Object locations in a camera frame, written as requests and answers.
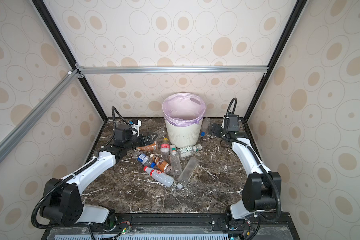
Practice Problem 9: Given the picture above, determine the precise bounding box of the brown bottle lying left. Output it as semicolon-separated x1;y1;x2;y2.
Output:
136;141;159;152

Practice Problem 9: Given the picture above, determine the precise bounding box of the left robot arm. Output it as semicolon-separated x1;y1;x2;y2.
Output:
31;125;158;230

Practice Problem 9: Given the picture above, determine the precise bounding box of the pink bin liner bag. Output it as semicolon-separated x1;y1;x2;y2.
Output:
162;93;207;127

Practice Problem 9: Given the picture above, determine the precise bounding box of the white bottle red label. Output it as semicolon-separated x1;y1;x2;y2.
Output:
144;167;174;187

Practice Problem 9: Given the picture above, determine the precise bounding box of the brown tea bottle orange label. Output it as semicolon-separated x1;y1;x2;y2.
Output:
150;154;172;174

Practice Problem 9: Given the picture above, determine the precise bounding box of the black frame post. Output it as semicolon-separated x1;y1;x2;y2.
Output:
244;0;308;123
32;0;108;122

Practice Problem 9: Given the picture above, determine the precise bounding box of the small bottle pink cap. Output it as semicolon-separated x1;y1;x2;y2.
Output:
160;138;171;160

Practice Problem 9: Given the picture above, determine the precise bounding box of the blue label clear bottle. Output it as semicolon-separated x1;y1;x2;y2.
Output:
134;151;156;168

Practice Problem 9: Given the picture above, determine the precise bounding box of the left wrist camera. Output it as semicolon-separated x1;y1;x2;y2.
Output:
129;119;142;136

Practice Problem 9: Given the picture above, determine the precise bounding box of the tall clear square bottle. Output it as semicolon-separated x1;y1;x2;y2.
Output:
177;157;199;189

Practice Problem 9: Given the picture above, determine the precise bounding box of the aluminium rail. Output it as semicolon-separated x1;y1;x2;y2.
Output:
79;66;268;74
0;70;79;163

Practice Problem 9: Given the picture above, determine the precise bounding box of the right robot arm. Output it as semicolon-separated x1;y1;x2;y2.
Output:
208;112;282;223

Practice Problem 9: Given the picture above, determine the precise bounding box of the back aluminium rail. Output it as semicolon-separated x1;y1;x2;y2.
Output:
79;66;268;74

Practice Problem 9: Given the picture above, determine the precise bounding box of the black frame post left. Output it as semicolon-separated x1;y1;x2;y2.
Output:
32;0;108;122

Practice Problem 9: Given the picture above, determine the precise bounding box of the clear bottle white cap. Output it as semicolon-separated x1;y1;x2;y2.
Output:
170;145;182;177

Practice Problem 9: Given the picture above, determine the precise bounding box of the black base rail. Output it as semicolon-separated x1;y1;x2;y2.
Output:
42;213;299;240

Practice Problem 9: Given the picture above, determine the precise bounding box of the black frame post right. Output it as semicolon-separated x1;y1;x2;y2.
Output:
244;0;308;123

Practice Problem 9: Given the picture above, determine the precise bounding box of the white plastic waste bin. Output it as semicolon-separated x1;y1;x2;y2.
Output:
165;120;202;148

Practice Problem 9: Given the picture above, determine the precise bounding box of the crushed clear bottle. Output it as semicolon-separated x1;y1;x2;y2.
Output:
152;128;167;141

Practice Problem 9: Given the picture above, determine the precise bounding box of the left aluminium rail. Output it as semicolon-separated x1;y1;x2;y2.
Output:
0;70;79;163

